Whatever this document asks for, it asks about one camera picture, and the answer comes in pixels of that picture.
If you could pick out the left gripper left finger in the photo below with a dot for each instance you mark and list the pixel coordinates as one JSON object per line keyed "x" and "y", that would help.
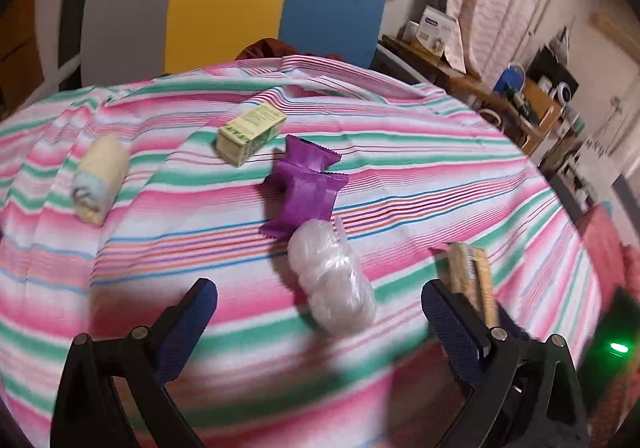
{"x": 180, "y": 327}

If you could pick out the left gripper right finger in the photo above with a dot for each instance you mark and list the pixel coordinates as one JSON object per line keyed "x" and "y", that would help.
{"x": 462, "y": 333}

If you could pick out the purple snack packet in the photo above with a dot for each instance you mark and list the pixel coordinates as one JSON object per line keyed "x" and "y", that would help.
{"x": 308, "y": 195}
{"x": 304, "y": 160}

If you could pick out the small green yellow box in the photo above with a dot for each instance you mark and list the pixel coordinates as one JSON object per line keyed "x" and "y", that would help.
{"x": 243, "y": 136}

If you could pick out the striped bed sheet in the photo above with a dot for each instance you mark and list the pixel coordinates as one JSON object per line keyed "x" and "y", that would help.
{"x": 423, "y": 171}

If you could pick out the wooden side desk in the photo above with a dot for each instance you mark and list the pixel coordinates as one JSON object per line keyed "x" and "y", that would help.
{"x": 527, "y": 118}

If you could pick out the blue round fan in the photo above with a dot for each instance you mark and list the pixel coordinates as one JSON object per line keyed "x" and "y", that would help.
{"x": 512, "y": 79}

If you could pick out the dark red cloth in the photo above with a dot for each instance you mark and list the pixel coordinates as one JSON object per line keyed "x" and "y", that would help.
{"x": 269, "y": 48}

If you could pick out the white blue product box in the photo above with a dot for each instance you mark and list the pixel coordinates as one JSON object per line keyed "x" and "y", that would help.
{"x": 435, "y": 30}

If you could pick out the grey yellow blue chair back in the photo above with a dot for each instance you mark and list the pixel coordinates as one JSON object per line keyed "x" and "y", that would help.
{"x": 131, "y": 40}

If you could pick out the black foam roll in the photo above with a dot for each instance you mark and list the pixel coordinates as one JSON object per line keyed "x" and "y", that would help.
{"x": 69, "y": 30}

